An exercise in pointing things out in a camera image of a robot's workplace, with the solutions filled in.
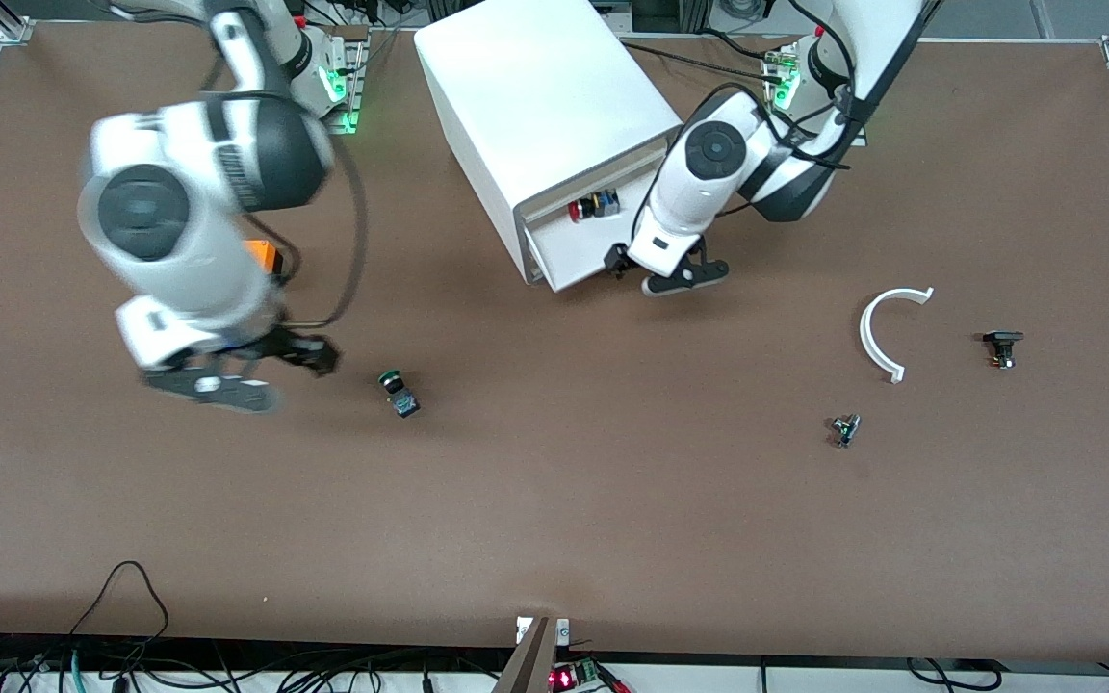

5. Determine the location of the white drawer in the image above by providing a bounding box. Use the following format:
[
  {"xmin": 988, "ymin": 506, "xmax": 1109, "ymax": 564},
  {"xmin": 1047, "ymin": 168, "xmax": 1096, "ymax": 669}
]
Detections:
[{"xmin": 523, "ymin": 185, "xmax": 657, "ymax": 293}]

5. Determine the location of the red push button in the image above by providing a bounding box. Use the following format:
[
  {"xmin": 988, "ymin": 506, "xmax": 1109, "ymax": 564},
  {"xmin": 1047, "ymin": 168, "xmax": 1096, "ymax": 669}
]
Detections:
[{"xmin": 569, "ymin": 191, "xmax": 621, "ymax": 223}]

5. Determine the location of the green push button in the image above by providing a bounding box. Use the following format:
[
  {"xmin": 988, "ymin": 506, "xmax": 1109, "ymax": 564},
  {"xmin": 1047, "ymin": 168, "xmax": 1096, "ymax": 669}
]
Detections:
[{"xmin": 378, "ymin": 370, "xmax": 422, "ymax": 420}]

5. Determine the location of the white drawer cabinet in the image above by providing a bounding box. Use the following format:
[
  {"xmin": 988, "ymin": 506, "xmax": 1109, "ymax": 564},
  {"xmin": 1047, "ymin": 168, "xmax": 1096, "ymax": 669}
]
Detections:
[{"xmin": 414, "ymin": 0, "xmax": 686, "ymax": 286}]

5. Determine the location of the black square push button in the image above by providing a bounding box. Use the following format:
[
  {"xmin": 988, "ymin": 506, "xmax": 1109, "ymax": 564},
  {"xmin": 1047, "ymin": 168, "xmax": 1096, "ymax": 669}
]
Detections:
[{"xmin": 983, "ymin": 330, "xmax": 1026, "ymax": 372}]

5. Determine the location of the circuit board with red light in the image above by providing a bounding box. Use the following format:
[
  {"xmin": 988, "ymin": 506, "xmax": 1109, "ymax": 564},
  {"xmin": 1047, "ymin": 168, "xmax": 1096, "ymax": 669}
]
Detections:
[{"xmin": 551, "ymin": 659, "xmax": 606, "ymax": 693}]

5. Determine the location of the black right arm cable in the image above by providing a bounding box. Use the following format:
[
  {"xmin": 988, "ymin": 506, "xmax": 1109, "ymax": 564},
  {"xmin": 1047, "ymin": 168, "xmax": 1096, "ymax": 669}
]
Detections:
[{"xmin": 271, "ymin": 142, "xmax": 369, "ymax": 330}]

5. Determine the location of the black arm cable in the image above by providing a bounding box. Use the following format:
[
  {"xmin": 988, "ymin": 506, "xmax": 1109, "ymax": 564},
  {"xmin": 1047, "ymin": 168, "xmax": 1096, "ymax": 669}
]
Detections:
[
  {"xmin": 271, "ymin": 142, "xmax": 369, "ymax": 330},
  {"xmin": 709, "ymin": 0, "xmax": 865, "ymax": 174}
]

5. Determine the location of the black cable behind cabinet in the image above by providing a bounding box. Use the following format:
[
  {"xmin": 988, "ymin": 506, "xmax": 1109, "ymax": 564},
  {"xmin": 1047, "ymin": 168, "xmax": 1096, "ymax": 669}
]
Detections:
[{"xmin": 620, "ymin": 38, "xmax": 779, "ymax": 76}]

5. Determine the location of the white half-ring clamp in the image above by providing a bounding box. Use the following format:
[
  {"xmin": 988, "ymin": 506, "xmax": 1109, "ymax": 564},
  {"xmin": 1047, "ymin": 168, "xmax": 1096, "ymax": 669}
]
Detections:
[{"xmin": 860, "ymin": 287, "xmax": 936, "ymax": 385}]

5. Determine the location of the thin black looped cable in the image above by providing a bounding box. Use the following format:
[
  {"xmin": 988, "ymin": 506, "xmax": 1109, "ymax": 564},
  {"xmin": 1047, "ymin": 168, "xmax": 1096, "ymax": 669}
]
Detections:
[{"xmin": 67, "ymin": 561, "xmax": 171, "ymax": 640}]

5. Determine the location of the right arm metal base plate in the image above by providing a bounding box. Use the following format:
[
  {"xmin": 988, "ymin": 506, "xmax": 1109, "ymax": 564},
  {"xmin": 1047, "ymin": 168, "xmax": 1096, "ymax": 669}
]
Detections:
[{"xmin": 307, "ymin": 24, "xmax": 371, "ymax": 135}]

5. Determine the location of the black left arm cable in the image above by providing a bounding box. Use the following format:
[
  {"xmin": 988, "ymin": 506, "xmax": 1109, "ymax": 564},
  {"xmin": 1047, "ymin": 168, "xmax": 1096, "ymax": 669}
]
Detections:
[{"xmin": 709, "ymin": 0, "xmax": 865, "ymax": 174}]

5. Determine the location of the tangled black cable bundle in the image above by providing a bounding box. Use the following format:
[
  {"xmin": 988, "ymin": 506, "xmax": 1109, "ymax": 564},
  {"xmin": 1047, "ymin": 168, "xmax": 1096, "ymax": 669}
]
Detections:
[{"xmin": 0, "ymin": 630, "xmax": 517, "ymax": 693}]

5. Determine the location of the white metal bracket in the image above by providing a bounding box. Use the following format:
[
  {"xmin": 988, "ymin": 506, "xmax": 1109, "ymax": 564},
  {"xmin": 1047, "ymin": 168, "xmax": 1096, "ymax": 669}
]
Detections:
[{"xmin": 516, "ymin": 616, "xmax": 571, "ymax": 645}]

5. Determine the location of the wooden post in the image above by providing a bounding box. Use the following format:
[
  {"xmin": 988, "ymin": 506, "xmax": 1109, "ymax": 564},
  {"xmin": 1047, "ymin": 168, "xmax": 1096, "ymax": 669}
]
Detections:
[{"xmin": 492, "ymin": 616, "xmax": 558, "ymax": 693}]

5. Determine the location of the black coiled floor cable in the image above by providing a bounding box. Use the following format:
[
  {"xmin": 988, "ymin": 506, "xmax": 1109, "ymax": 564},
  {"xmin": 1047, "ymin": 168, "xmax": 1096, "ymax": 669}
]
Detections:
[{"xmin": 905, "ymin": 656, "xmax": 1004, "ymax": 693}]

